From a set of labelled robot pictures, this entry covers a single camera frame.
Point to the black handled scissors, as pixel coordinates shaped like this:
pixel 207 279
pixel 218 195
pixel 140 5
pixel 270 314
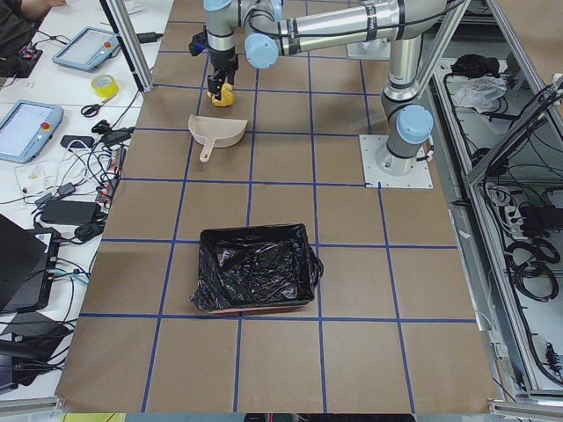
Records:
pixel 92 110

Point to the black power adapter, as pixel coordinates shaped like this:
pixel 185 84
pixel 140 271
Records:
pixel 67 212

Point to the yellow tape roll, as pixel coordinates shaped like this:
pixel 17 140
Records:
pixel 105 85

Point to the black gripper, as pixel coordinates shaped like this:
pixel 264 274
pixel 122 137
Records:
pixel 223 59

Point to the beige plastic dustpan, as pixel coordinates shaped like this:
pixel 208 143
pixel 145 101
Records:
pixel 215 133

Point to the near teach pendant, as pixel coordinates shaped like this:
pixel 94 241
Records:
pixel 26 129

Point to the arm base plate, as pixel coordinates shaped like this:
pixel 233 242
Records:
pixel 381 169

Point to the toy croissant bread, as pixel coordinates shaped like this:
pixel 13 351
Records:
pixel 227 97

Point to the teach pendant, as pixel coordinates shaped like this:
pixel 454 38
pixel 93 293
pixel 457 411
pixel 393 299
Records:
pixel 88 49
pixel 26 129

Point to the bin with black liner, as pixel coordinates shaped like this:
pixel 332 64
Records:
pixel 259 267

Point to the black laptop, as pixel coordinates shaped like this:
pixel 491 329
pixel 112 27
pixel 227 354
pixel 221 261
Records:
pixel 28 261

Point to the aluminium frame post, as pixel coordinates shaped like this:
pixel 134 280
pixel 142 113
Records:
pixel 119 20

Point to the far teach pendant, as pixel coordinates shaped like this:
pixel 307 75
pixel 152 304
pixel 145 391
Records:
pixel 88 49

